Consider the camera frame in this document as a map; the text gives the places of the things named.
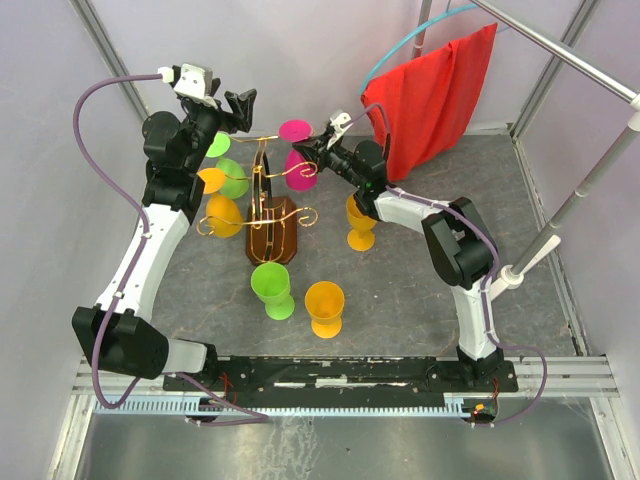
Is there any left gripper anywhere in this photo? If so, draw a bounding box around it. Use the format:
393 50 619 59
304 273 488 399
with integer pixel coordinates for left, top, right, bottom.
182 78 256 174

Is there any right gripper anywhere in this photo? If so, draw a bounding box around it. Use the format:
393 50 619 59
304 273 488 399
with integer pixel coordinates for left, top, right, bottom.
292 131 364 189

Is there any pink plastic goblet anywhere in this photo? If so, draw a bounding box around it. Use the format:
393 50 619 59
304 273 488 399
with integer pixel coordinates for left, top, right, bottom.
279 119 317 192

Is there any green plastic goblet back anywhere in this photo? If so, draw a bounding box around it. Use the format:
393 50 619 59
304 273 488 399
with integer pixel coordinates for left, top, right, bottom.
204 132 249 199

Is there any green plastic goblet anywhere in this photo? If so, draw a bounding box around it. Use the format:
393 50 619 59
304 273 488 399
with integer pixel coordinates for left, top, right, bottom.
250 262 295 321
204 132 249 199

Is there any orange plastic goblet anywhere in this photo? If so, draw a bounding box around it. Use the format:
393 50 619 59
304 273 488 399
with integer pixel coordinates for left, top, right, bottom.
196 168 244 238
304 281 345 339
346 195 377 252

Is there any orange plastic goblet front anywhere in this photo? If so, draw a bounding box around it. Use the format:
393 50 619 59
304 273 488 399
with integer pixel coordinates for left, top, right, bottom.
304 281 345 339

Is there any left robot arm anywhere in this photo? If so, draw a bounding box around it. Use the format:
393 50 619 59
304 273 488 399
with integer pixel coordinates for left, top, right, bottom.
72 89 257 390

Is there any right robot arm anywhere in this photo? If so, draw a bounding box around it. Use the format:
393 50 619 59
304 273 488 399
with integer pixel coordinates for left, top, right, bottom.
292 127 504 391

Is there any red cloth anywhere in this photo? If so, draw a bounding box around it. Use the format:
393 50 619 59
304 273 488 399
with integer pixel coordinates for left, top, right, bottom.
360 23 497 182

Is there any green plastic goblet front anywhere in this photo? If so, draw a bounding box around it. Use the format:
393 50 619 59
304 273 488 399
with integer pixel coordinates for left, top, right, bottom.
250 262 295 321

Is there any teal hoop tube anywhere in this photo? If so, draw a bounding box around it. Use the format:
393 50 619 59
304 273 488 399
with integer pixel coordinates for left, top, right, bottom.
357 1 512 95

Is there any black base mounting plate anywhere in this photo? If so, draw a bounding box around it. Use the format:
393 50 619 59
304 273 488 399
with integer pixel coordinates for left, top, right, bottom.
193 356 518 408

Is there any white metal stand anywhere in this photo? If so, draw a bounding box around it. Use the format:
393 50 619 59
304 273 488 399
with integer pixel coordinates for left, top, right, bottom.
412 0 640 304

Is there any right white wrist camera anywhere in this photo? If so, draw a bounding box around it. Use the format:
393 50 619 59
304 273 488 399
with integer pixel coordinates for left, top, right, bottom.
329 110 352 136

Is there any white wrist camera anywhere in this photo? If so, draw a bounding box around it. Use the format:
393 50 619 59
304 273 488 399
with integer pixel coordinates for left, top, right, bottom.
157 63 218 109
329 110 352 136

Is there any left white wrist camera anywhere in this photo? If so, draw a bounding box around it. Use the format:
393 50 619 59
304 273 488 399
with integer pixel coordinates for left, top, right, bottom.
157 63 218 109

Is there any gold wire wine glass rack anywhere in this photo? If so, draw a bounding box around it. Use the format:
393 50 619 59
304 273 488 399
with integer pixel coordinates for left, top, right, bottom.
195 134 319 266

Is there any grey cable duct strip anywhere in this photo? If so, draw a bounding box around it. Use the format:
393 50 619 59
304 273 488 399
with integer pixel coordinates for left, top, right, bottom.
91 392 491 420

